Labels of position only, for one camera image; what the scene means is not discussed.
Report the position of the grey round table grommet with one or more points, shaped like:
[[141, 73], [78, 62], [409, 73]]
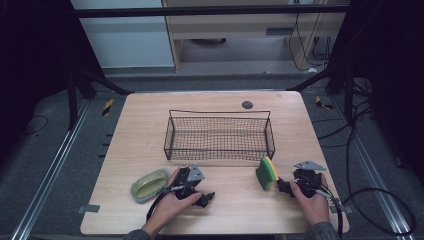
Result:
[[247, 105]]

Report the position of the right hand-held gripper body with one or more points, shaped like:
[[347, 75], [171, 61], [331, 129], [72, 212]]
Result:
[[307, 181]]

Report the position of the person's left hand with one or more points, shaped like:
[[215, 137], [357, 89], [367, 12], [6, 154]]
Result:
[[168, 208]]

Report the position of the black horizontal frame bar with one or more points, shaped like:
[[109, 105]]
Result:
[[200, 11]]

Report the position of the dark curtain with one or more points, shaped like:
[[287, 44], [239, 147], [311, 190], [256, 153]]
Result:
[[396, 66], [33, 60]]

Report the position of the black and yellow tape strip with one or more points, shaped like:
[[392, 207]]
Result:
[[321, 103], [107, 107]]

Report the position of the green soap dish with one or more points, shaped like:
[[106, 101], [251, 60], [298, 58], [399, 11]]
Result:
[[150, 186]]

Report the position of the grey tape patch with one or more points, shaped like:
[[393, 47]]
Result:
[[88, 208]]

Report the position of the metal floor rail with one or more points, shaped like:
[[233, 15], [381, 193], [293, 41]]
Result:
[[50, 175], [376, 186]]

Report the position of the black metal stand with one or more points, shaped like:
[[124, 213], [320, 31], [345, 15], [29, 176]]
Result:
[[348, 96], [72, 100]]

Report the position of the white cabinet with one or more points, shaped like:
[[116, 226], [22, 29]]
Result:
[[130, 43]]

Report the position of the green and yellow sponge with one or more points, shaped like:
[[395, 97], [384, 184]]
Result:
[[266, 174]]

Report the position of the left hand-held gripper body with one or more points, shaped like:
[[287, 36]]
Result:
[[185, 180]]

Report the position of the person's right hand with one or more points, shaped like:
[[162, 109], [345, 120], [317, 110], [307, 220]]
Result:
[[313, 208]]

